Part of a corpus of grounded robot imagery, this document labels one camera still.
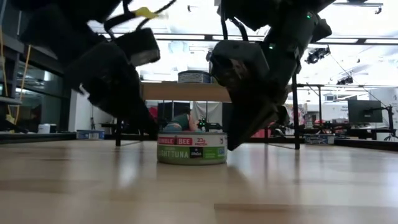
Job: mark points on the black ceiling light rail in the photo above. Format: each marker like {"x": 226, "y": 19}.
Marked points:
{"x": 360, "y": 40}

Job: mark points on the green white tuna can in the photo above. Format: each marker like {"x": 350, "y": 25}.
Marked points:
{"x": 191, "y": 149}

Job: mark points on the colourful poster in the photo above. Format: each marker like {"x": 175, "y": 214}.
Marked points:
{"x": 304, "y": 113}

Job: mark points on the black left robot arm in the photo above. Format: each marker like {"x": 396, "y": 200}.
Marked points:
{"x": 62, "y": 9}

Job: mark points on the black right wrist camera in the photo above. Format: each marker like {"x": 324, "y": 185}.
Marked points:
{"x": 239, "y": 59}

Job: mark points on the wooden shelf with black legs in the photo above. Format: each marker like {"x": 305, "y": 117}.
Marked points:
{"x": 186, "y": 91}

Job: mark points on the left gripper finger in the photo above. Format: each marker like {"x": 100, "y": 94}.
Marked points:
{"x": 130, "y": 112}

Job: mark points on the white hanging sheet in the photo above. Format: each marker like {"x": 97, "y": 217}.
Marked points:
{"x": 214, "y": 109}

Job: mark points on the red curtain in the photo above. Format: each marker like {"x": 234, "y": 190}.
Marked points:
{"x": 261, "y": 133}

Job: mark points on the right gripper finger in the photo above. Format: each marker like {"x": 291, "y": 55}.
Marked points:
{"x": 252, "y": 118}

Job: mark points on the black table edge rail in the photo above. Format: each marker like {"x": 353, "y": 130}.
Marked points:
{"x": 18, "y": 138}

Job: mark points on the black background table frame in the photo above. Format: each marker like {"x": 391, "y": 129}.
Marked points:
{"x": 320, "y": 109}

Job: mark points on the dark metal rack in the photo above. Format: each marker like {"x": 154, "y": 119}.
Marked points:
{"x": 9, "y": 100}

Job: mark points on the black partition panel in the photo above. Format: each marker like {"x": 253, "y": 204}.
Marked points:
{"x": 164, "y": 109}
{"x": 225, "y": 115}

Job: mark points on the black ceiling spotlight cluster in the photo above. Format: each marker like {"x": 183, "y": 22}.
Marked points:
{"x": 315, "y": 56}

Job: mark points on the person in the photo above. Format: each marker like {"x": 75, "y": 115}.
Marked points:
{"x": 180, "y": 121}

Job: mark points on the black computer monitor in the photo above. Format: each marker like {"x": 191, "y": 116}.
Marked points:
{"x": 365, "y": 112}

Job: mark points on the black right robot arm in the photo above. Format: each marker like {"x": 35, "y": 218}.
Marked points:
{"x": 295, "y": 18}

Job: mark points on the small white appliance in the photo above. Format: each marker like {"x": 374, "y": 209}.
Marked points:
{"x": 46, "y": 128}

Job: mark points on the thin black tripod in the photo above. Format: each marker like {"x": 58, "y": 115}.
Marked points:
{"x": 92, "y": 123}

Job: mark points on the background robot with green light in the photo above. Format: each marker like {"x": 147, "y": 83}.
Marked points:
{"x": 208, "y": 125}

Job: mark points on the black background desk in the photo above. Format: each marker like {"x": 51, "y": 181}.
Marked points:
{"x": 363, "y": 132}

